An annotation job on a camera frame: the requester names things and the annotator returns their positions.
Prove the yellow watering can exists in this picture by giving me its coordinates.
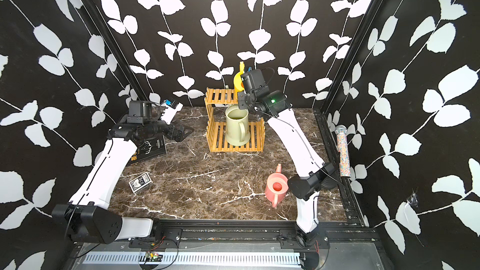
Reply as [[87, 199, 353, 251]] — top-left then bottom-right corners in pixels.
[[233, 61, 245, 93]]

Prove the green watering can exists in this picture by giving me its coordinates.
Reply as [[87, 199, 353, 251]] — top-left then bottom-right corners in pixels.
[[225, 104, 251, 146]]

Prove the wooden slatted shelf rack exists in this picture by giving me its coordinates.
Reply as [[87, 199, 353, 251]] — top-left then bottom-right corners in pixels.
[[204, 88, 265, 152]]

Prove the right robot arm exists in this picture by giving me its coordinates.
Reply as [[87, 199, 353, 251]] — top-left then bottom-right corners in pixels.
[[237, 69, 338, 247]]

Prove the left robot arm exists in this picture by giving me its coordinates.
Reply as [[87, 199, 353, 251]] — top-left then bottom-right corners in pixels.
[[52, 100, 193, 245]]

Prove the pink watering can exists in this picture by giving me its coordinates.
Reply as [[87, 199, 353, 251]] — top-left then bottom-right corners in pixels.
[[265, 164, 289, 208]]

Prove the playing card box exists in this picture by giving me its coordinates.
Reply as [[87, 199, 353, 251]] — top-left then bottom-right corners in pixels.
[[129, 172, 153, 194]]

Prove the sprinkle filled clear tube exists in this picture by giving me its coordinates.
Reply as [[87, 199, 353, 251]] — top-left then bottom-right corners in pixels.
[[335, 125, 351, 178]]

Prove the small circuit board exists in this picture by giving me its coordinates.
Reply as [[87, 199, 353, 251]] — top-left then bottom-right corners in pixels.
[[142, 252, 163, 265]]

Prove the white perforated strip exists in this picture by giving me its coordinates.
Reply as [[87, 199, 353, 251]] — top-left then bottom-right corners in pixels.
[[82, 251, 301, 268]]

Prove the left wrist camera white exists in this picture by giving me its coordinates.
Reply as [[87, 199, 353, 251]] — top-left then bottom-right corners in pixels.
[[160, 99, 183, 125]]

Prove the black front rail frame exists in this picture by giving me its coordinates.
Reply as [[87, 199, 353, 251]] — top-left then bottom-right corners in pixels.
[[65, 220, 393, 270]]

